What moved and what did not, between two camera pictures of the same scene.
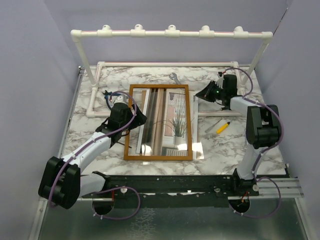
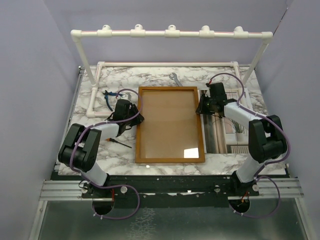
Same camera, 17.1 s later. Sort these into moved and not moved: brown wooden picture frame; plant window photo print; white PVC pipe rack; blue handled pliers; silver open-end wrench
Moved: brown wooden picture frame; plant window photo print
Not moved: blue handled pliers; white PVC pipe rack; silver open-end wrench
